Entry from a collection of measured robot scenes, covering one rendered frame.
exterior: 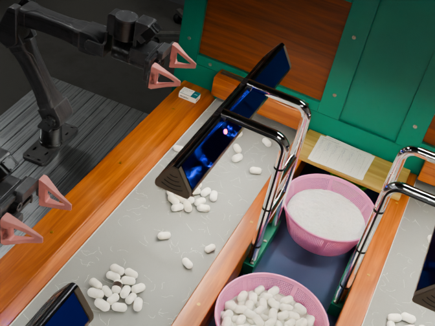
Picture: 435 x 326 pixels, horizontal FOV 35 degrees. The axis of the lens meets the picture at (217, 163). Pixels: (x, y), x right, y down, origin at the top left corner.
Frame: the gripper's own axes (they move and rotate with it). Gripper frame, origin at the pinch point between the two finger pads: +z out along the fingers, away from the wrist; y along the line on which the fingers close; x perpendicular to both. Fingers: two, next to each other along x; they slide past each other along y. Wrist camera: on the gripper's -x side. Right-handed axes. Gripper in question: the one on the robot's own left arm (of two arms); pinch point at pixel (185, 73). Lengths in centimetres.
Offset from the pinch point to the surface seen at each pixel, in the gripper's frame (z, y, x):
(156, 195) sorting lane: 1.6, -10.5, 33.2
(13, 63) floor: -130, 112, 109
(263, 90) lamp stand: 20.7, -1.5, -4.4
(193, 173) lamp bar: 17.1, -34.1, -0.8
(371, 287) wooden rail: 62, -14, 30
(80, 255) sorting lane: -5, -39, 33
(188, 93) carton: -8.8, 32.3, 28.9
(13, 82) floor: -120, 98, 109
